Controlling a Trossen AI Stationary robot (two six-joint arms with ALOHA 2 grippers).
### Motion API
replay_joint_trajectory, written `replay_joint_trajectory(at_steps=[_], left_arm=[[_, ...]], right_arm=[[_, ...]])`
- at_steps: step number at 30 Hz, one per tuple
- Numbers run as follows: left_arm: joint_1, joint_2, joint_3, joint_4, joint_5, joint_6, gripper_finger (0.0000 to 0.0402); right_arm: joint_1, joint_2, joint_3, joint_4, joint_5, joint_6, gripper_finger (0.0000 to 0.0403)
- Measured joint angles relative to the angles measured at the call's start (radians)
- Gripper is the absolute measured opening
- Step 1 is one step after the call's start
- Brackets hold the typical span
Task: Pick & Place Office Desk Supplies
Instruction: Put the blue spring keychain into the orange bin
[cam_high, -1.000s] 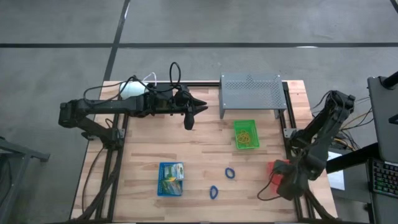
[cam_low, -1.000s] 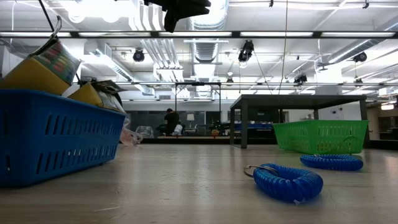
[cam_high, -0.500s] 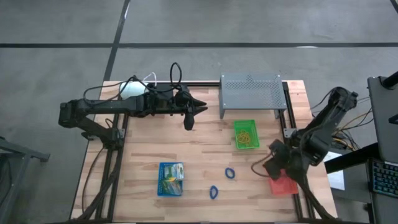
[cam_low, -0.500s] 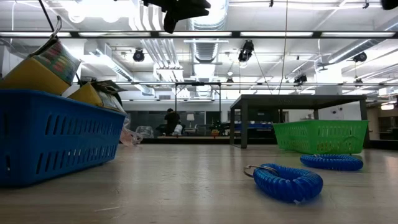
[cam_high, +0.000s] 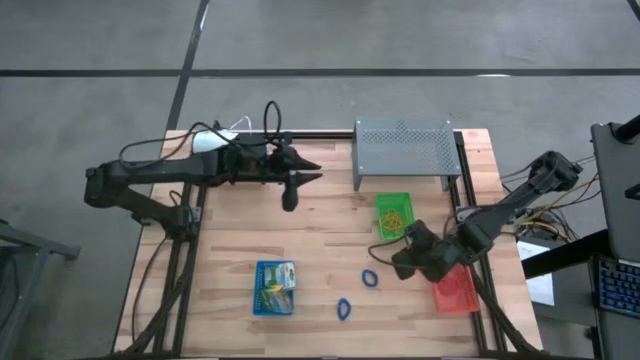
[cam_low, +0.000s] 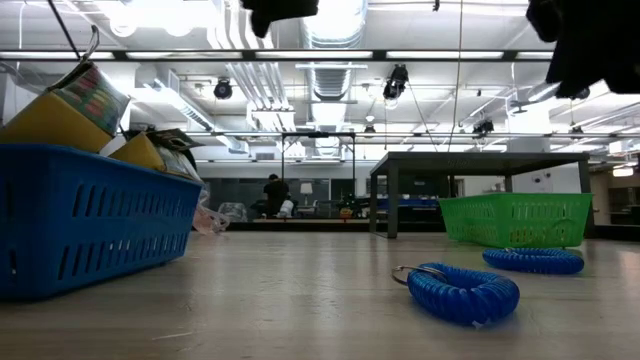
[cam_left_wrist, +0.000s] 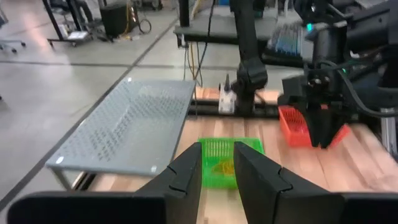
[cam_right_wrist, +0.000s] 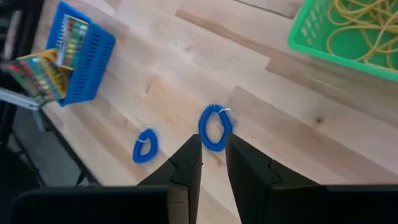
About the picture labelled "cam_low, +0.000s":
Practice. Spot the sticky notes pack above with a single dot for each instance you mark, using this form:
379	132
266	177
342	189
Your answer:
140	152
50	125

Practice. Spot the grey perforated metal shelf riser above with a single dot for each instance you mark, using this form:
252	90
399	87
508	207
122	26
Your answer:
475	162

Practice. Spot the person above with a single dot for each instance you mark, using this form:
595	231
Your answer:
276	195

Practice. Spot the green plastic basket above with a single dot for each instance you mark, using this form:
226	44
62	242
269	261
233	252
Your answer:
520	200

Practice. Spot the white table lamp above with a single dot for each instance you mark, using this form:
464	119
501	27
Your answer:
306	189

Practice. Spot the clear plastic bag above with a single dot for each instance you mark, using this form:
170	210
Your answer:
235	212

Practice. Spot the black ceiling spotlight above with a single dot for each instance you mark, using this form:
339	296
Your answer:
223	90
397	80

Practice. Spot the blue coil wristband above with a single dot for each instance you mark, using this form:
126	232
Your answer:
465	295
535	261

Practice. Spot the blue plastic basket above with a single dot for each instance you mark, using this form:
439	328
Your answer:
100	165

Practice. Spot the black ceiling camera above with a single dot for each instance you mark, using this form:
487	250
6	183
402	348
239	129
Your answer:
483	126

